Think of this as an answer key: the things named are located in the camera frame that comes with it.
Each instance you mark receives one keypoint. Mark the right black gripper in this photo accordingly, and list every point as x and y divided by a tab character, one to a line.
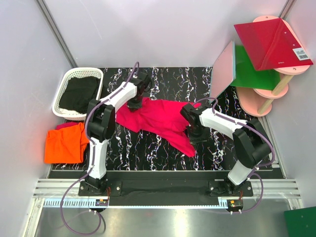
194	140

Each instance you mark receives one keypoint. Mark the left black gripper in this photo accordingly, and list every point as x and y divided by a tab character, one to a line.
134	106

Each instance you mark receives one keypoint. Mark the magenta pink towel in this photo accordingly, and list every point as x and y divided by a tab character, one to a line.
161	117

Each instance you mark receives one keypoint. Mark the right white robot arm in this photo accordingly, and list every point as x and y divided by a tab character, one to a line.
250	140

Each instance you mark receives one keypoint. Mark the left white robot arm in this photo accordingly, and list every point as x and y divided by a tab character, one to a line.
100	125

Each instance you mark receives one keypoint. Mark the black towel in basket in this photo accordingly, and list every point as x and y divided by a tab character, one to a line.
78	93

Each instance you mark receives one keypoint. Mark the pink wooden tiered shelf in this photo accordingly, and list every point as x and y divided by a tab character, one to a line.
258	102

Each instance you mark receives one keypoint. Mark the pink board with teal edge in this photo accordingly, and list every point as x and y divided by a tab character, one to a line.
223	71

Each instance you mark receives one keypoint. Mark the green plastic sheet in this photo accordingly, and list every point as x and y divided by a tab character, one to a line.
248	77

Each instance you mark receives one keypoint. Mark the white plastic laundry basket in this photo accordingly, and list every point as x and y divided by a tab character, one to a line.
79	73

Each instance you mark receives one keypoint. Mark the folded pink towel under orange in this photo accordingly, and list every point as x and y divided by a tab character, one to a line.
64	125

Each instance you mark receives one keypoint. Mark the red plastic sheet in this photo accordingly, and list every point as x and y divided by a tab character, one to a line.
271	45

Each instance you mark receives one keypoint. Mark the dark green board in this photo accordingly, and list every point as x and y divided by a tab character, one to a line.
301	222

